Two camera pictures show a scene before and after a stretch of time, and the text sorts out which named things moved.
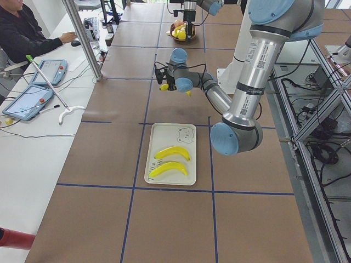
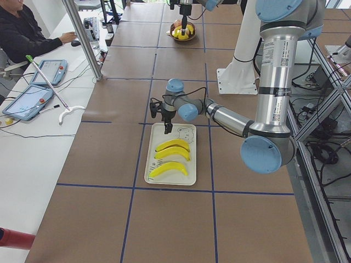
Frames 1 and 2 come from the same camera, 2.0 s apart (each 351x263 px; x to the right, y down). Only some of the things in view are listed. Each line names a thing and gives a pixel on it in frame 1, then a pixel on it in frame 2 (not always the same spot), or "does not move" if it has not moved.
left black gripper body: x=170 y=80 -> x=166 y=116
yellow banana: x=174 y=149 does not move
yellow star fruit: x=182 y=35 does not move
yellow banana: x=180 y=32 does not move
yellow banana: x=165 y=87 -> x=174 y=142
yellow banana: x=169 y=166 does not move
